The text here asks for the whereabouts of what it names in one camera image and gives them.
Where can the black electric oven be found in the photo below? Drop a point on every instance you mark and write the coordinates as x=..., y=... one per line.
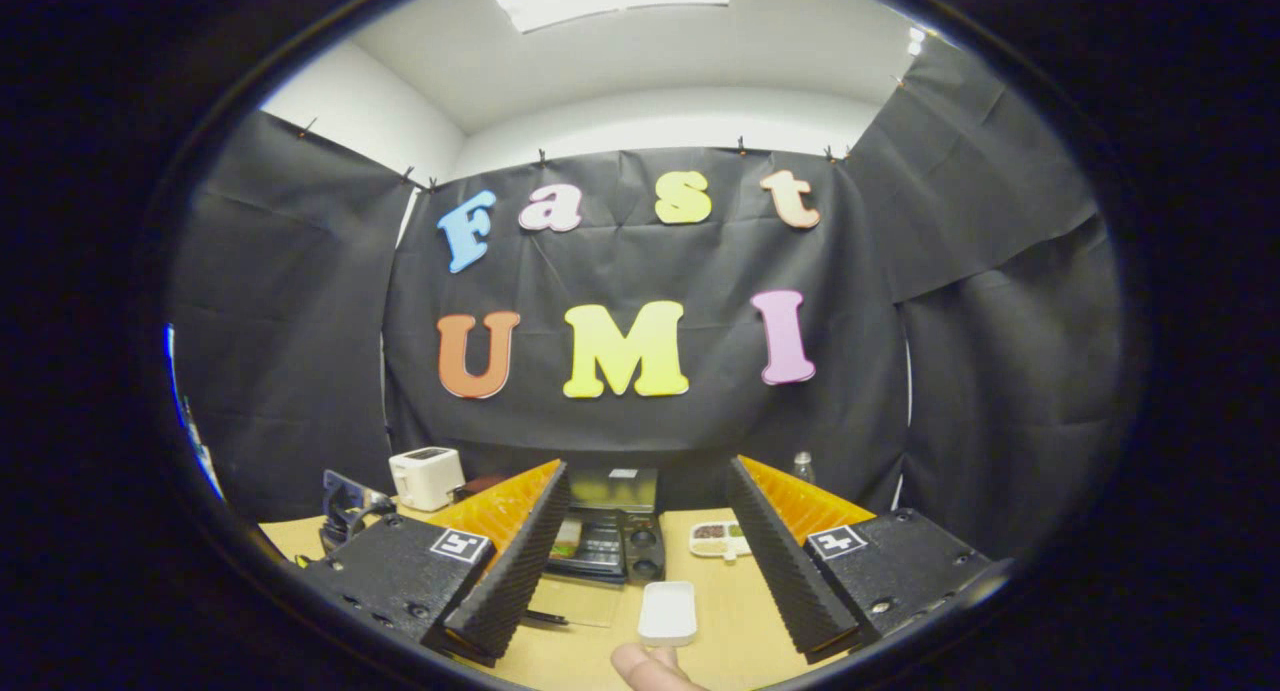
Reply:
x=645, y=546

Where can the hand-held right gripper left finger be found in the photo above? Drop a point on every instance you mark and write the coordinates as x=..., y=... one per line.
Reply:
x=520, y=561

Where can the small ceiling light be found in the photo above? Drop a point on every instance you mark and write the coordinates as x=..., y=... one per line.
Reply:
x=915, y=41

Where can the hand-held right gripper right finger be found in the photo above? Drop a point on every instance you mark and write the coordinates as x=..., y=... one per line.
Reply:
x=775, y=556

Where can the white toaster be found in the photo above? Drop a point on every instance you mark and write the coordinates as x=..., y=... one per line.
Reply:
x=425, y=479

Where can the white rectangular tray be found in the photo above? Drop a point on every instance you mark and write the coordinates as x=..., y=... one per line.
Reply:
x=668, y=613

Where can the clear water bottle green label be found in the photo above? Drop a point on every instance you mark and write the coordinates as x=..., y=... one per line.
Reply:
x=803, y=468

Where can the white divided dish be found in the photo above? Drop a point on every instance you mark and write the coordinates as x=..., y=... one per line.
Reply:
x=715, y=539

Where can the black backdrop cloth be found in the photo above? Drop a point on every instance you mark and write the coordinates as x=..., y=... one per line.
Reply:
x=280, y=321

